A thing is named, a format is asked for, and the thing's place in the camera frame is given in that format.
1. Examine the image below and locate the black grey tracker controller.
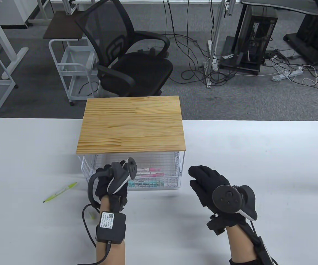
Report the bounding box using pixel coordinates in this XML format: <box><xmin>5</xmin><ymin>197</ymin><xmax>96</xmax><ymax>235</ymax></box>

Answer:
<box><xmin>88</xmin><ymin>157</ymin><xmax>137</xmax><ymax>207</ymax></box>
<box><xmin>212</xmin><ymin>185</ymin><xmax>257</xmax><ymax>221</ymax></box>

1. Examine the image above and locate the brown side table top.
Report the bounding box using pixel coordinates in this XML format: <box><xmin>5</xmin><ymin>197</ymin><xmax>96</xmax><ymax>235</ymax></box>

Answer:
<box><xmin>43</xmin><ymin>11</ymin><xmax>89</xmax><ymax>39</ymax></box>

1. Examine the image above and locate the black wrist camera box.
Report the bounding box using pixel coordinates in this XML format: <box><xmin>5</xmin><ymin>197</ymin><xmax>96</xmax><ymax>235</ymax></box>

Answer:
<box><xmin>96</xmin><ymin>211</ymin><xmax>127</xmax><ymax>245</ymax></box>
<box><xmin>229</xmin><ymin>235</ymin><xmax>279</xmax><ymax>265</ymax></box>

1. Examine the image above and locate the person's left hand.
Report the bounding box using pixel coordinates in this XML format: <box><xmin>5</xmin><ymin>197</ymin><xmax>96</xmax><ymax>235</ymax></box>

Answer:
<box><xmin>96</xmin><ymin>165</ymin><xmax>128</xmax><ymax>213</ymax></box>

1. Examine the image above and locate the person's left forearm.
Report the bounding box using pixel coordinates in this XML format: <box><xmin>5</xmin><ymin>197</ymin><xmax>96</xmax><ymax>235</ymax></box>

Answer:
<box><xmin>96</xmin><ymin>195</ymin><xmax>126</xmax><ymax>265</ymax></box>

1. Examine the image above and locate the aluminium desk frame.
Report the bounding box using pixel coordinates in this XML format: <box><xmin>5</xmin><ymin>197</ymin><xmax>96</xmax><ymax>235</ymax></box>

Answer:
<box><xmin>28</xmin><ymin>0</ymin><xmax>78</xmax><ymax>24</ymax></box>

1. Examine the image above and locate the green double-ended highlighter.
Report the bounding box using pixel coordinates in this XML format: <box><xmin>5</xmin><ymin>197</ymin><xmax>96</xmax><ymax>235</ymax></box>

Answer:
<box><xmin>43</xmin><ymin>182</ymin><xmax>78</xmax><ymax>203</ymax></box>

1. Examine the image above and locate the aluminium profile post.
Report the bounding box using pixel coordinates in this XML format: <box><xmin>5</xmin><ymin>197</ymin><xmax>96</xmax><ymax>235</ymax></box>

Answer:
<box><xmin>205</xmin><ymin>0</ymin><xmax>230</xmax><ymax>89</ymax></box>

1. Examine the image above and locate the black computer tower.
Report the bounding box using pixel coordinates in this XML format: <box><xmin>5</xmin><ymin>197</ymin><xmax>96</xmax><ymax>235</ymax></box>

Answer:
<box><xmin>239</xmin><ymin>14</ymin><xmax>279</xmax><ymax>67</ymax></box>

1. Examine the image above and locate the tangle of black floor cables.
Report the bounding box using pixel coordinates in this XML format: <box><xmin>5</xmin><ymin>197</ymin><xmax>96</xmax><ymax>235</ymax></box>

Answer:
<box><xmin>162</xmin><ymin>0</ymin><xmax>318</xmax><ymax>94</ymax></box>

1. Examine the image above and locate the white wire basket drawer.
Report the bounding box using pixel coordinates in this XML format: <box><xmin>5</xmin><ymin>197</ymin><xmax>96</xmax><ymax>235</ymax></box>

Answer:
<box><xmin>81</xmin><ymin>153</ymin><xmax>182</xmax><ymax>191</ymax></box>

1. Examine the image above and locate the white cabinet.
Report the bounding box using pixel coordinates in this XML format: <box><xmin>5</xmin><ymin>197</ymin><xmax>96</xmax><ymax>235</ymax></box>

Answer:
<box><xmin>0</xmin><ymin>0</ymin><xmax>30</xmax><ymax>28</ymax></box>

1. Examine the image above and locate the black equipment stand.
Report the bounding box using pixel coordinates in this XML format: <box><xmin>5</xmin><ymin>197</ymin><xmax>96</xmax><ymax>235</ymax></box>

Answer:
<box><xmin>283</xmin><ymin>0</ymin><xmax>318</xmax><ymax>65</ymax></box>

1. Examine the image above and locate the black mesh office chair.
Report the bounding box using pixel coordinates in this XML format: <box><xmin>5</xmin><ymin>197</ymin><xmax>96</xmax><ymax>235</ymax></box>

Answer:
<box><xmin>74</xmin><ymin>0</ymin><xmax>174</xmax><ymax>97</ymax></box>

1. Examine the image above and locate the person's right forearm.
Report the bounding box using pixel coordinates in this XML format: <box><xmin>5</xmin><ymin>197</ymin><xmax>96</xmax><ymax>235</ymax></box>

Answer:
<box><xmin>227</xmin><ymin>224</ymin><xmax>259</xmax><ymax>265</ymax></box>

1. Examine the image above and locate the person's right hand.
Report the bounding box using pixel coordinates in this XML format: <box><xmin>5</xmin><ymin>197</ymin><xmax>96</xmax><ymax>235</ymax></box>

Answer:
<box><xmin>189</xmin><ymin>166</ymin><xmax>249</xmax><ymax>235</ymax></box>

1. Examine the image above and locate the wooden top wire rack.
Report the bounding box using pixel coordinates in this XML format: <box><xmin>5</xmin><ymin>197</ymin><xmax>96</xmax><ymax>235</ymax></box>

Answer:
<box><xmin>76</xmin><ymin>96</ymin><xmax>186</xmax><ymax>177</ymax></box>

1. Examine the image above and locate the white metal cart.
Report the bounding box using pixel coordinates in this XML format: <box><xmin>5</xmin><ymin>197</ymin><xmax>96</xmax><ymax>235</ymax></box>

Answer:
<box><xmin>49</xmin><ymin>39</ymin><xmax>100</xmax><ymax>107</ymax></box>

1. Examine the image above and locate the grey desk top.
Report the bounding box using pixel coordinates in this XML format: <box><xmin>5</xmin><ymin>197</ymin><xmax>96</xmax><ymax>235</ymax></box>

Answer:
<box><xmin>240</xmin><ymin>0</ymin><xmax>318</xmax><ymax>15</ymax></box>

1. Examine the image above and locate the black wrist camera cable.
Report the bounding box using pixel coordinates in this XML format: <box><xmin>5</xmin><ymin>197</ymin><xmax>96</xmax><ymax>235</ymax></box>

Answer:
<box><xmin>82</xmin><ymin>204</ymin><xmax>112</xmax><ymax>265</ymax></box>

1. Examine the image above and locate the white power strip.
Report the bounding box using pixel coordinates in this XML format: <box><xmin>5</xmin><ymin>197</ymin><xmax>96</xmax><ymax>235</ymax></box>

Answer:
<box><xmin>272</xmin><ymin>69</ymin><xmax>303</xmax><ymax>82</ymax></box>

